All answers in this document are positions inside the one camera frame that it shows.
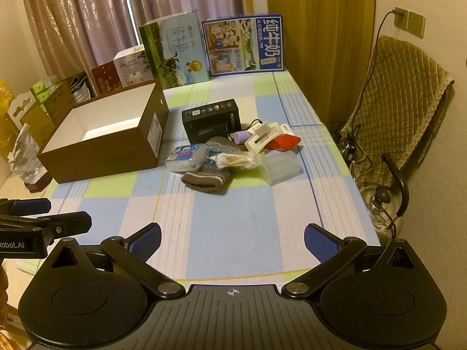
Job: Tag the white hair claw clip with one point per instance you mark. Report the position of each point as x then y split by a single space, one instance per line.
255 142

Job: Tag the brown quilted chair cover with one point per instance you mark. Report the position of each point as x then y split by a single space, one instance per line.
397 98

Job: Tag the beige wall socket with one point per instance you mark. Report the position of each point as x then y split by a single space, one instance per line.
401 20
416 24

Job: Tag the black white paper bag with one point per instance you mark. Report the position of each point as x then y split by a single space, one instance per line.
82 87

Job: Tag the brown cardboard box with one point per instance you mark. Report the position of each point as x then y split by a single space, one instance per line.
109 160

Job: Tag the silver foil bag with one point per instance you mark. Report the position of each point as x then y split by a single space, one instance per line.
25 156

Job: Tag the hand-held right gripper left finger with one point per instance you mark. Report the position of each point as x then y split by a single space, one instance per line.
146 242

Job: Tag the pile of green packets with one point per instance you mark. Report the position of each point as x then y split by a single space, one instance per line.
40 89

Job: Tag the green milk carton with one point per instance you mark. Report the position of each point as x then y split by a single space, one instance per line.
175 51

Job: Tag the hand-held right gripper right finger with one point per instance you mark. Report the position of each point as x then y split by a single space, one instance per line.
321 242

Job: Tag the cotton swab packet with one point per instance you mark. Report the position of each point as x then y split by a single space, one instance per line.
237 160

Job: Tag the white gift box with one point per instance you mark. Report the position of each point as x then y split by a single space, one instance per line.
129 65

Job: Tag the clear plastic box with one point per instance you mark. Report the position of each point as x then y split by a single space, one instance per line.
281 169

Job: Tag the red box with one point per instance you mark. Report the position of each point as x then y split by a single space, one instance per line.
105 80

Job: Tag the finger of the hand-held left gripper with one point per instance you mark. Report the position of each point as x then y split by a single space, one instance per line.
33 206
73 222

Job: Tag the yellow curtain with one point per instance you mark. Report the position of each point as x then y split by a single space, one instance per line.
321 43

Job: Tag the blue milk carton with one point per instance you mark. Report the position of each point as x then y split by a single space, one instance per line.
240 43

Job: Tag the glass kettle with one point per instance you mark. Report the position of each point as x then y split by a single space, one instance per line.
383 204

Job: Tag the purple small case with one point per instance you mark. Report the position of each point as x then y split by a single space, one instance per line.
240 137

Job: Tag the black product box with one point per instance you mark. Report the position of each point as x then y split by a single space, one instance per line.
211 124

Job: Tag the red packet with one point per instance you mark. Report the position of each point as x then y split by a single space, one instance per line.
282 142

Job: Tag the blue tissue packet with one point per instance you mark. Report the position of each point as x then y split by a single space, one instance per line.
182 155

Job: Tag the yellow plastic bag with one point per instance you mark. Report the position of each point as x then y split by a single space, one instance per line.
5 98

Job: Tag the pink brown curtain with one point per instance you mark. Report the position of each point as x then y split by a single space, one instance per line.
73 14

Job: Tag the dark wooden stand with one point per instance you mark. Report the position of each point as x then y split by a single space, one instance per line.
36 186

